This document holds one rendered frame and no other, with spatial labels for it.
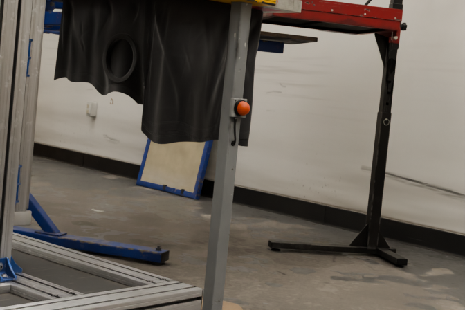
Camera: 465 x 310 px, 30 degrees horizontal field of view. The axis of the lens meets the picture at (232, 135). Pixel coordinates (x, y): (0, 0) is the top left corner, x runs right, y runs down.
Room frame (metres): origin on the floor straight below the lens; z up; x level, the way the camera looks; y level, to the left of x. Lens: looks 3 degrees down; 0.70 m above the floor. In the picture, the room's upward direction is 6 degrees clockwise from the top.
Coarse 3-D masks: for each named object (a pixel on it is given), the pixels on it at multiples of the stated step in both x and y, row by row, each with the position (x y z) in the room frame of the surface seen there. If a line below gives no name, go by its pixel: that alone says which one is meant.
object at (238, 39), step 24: (216, 0) 2.29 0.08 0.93; (240, 0) 2.23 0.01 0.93; (264, 0) 2.26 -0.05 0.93; (240, 24) 2.27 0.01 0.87; (240, 48) 2.27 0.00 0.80; (240, 72) 2.28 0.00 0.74; (240, 96) 2.29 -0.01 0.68; (240, 120) 2.29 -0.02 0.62; (216, 168) 2.29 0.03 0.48; (216, 192) 2.29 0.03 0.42; (216, 216) 2.28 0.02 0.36; (216, 240) 2.27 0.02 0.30; (216, 264) 2.27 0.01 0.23; (216, 288) 2.27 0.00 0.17
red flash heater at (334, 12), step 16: (304, 0) 3.62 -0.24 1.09; (320, 0) 3.64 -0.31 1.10; (272, 16) 3.63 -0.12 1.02; (288, 16) 3.61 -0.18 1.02; (304, 16) 3.63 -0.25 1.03; (320, 16) 3.64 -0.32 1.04; (336, 16) 3.66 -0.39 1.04; (352, 16) 3.67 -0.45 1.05; (368, 16) 3.69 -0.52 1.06; (384, 16) 3.70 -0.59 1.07; (400, 16) 3.72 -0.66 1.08; (352, 32) 4.12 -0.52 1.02; (368, 32) 4.00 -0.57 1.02; (384, 32) 3.88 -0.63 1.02
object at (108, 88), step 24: (72, 0) 2.71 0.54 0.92; (96, 0) 2.61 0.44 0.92; (120, 0) 2.52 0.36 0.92; (144, 0) 2.43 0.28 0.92; (72, 24) 2.73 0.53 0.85; (96, 24) 2.62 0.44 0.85; (120, 24) 2.51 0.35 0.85; (144, 24) 2.43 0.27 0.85; (72, 48) 2.71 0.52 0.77; (96, 48) 2.61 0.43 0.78; (120, 48) 2.52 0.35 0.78; (72, 72) 2.71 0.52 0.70; (96, 72) 2.61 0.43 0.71; (120, 72) 2.50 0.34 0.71
